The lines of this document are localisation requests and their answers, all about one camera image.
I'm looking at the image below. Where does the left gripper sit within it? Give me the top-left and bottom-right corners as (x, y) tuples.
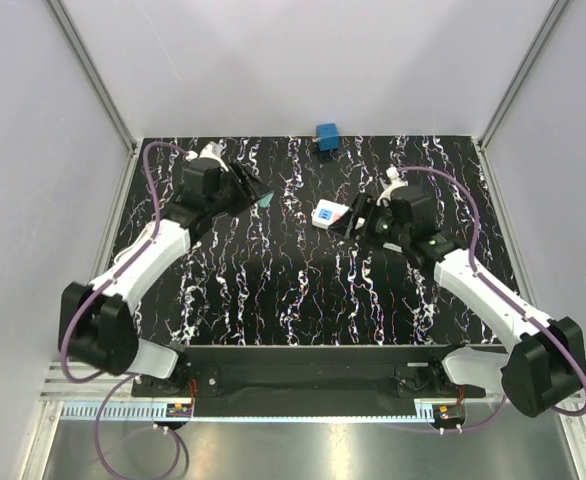
(207, 160), (272, 217)

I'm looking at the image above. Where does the white multicolour power strip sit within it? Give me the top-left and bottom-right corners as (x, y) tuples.
(311, 199), (349, 230)

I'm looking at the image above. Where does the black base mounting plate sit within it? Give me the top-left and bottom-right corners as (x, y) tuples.
(132, 346), (485, 421)

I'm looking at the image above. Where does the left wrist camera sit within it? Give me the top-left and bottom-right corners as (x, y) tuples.
(184, 141), (228, 171)

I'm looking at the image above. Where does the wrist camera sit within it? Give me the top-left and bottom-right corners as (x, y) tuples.
(376, 167), (408, 206)
(184, 141), (228, 171)

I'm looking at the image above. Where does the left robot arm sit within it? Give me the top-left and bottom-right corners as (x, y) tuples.
(59, 155), (273, 396)

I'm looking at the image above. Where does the blue cube adapter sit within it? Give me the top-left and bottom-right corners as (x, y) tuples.
(315, 123), (340, 152)

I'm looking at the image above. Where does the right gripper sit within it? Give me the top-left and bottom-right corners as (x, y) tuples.
(327, 192), (409, 250)

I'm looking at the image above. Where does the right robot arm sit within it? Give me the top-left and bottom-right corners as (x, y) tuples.
(322, 185), (586, 418)

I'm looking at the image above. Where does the teal plug adapter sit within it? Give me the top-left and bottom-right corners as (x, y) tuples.
(257, 192), (273, 208)

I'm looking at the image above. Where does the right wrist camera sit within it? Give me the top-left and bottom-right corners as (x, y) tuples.
(376, 167), (408, 206)

